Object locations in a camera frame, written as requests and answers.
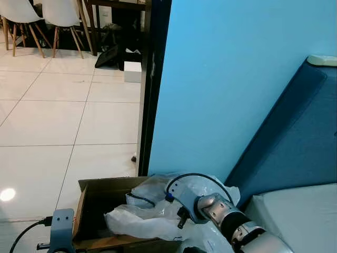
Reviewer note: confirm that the small white box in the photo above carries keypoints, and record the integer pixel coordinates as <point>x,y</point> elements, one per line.
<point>132,73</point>

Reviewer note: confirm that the white chair with wooden legs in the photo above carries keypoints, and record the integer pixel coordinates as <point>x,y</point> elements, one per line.
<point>18,10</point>
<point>62,11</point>

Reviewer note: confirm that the brown cardboard box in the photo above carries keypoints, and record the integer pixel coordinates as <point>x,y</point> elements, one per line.
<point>105,185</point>

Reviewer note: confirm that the white plastic bag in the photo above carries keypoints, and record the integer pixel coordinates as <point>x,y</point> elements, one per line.
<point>137,224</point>

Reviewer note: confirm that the dark door frame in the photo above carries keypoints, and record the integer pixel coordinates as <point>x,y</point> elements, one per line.
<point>159,52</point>

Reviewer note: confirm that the blue upholstered bed frame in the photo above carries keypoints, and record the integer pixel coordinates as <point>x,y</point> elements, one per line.
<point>295,132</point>

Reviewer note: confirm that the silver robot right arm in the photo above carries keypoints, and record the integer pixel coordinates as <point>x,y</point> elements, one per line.
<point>213,208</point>

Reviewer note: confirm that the dark wooden table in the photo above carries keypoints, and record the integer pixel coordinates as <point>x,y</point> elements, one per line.
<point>121,3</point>

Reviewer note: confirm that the cream bed mattress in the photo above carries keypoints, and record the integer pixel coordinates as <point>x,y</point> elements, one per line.
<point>300,221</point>

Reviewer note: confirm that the small white cushion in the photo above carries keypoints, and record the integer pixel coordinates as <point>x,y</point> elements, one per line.
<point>324,60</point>

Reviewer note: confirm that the black bag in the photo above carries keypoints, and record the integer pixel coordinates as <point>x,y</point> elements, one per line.
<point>109,57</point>

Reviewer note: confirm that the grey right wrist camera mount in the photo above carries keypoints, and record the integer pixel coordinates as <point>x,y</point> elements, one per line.
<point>184,196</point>

